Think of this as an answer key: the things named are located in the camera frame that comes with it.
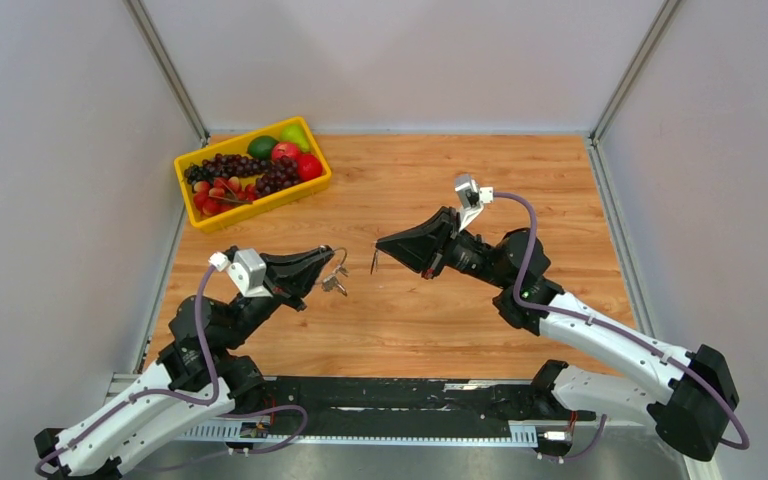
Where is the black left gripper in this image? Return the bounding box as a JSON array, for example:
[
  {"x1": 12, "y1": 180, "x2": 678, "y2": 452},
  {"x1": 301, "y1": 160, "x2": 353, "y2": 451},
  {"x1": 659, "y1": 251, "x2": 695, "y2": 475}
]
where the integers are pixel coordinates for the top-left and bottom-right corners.
[{"x1": 222, "y1": 246, "x2": 335, "y2": 349}]

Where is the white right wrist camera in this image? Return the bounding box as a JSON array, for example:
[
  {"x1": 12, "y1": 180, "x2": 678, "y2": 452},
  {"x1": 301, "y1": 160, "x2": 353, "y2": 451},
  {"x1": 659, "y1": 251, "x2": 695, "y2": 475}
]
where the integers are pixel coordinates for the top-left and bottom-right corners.
[{"x1": 454, "y1": 174, "x2": 494, "y2": 231}]

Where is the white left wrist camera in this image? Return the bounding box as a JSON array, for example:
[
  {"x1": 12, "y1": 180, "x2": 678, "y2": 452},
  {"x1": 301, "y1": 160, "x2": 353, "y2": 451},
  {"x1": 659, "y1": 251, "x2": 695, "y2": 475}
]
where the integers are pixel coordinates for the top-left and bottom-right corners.
[{"x1": 208, "y1": 248, "x2": 273, "y2": 298}]

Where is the black-tagged silver key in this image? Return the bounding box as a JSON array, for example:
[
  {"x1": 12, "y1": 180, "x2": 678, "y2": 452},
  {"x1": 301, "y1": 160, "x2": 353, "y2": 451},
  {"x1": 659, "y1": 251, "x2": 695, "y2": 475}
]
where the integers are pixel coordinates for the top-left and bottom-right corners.
[{"x1": 370, "y1": 248, "x2": 380, "y2": 274}]

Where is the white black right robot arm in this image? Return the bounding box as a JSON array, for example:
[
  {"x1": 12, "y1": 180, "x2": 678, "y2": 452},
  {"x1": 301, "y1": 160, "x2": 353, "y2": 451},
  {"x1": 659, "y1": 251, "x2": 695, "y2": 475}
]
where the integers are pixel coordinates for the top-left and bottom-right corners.
[{"x1": 375, "y1": 207, "x2": 747, "y2": 462}]

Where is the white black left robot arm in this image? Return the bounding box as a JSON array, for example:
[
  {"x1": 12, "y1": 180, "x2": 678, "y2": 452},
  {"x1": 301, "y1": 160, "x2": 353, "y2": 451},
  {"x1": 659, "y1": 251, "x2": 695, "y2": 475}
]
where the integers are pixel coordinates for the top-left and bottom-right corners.
[{"x1": 34, "y1": 245, "x2": 337, "y2": 479}]

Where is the red cherries cluster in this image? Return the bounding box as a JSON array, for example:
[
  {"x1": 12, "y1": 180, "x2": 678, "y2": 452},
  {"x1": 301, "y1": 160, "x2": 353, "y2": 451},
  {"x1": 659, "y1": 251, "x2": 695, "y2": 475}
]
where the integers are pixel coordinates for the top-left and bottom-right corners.
[{"x1": 191, "y1": 176, "x2": 258, "y2": 217}]

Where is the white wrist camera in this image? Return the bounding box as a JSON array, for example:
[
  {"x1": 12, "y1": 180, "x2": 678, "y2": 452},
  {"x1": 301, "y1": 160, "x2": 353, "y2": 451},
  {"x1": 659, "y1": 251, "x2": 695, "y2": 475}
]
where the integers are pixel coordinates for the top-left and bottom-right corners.
[
  {"x1": 208, "y1": 248, "x2": 273, "y2": 298},
  {"x1": 454, "y1": 174, "x2": 494, "y2": 231}
]

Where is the dark purple grape bunch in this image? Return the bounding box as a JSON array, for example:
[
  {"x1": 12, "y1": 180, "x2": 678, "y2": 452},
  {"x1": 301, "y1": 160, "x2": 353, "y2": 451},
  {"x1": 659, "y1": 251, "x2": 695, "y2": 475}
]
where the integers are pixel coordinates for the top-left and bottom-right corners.
[{"x1": 183, "y1": 154, "x2": 272, "y2": 185}]

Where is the red pink apple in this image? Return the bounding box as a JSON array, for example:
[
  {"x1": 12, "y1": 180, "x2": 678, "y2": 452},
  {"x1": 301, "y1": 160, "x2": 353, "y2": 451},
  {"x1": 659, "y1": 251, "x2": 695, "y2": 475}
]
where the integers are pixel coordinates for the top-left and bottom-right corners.
[{"x1": 271, "y1": 142, "x2": 303, "y2": 162}]

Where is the yellow plastic fruit tray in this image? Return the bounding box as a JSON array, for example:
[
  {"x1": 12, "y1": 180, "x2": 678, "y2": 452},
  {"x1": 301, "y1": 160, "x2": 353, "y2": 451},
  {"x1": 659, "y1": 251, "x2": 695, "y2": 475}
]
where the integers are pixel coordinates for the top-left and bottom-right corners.
[{"x1": 173, "y1": 116, "x2": 332, "y2": 233}]

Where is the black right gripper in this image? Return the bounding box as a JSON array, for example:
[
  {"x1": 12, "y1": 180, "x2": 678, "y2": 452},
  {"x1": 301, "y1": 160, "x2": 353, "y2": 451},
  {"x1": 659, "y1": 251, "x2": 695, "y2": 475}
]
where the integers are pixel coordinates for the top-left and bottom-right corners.
[{"x1": 375, "y1": 207, "x2": 511, "y2": 291}]

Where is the bright red tomato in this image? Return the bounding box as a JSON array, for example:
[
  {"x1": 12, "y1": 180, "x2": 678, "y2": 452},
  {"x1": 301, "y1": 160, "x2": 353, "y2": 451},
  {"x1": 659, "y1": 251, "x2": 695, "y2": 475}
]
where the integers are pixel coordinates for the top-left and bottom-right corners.
[{"x1": 296, "y1": 153, "x2": 324, "y2": 182}]

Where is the green pear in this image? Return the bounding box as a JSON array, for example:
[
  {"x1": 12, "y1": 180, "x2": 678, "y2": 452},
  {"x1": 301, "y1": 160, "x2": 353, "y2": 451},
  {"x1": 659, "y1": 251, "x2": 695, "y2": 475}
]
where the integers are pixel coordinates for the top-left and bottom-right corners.
[{"x1": 279, "y1": 124, "x2": 311, "y2": 153}]

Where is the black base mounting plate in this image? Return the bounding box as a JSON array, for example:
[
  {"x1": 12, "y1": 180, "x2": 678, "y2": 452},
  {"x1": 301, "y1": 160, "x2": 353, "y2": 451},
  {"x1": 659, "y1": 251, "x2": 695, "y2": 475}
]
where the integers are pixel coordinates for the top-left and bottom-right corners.
[{"x1": 237, "y1": 376, "x2": 572, "y2": 439}]

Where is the dark green avocado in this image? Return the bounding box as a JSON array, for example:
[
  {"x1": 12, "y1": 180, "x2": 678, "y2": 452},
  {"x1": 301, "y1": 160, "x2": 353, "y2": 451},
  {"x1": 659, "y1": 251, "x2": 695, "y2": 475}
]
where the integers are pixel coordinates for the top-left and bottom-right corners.
[{"x1": 247, "y1": 135, "x2": 279, "y2": 160}]

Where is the silver keyring with keys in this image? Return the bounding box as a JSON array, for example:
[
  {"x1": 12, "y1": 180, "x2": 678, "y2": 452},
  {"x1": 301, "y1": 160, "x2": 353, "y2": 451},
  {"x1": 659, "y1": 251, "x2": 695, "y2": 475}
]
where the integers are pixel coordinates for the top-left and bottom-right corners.
[{"x1": 321, "y1": 247, "x2": 349, "y2": 297}]

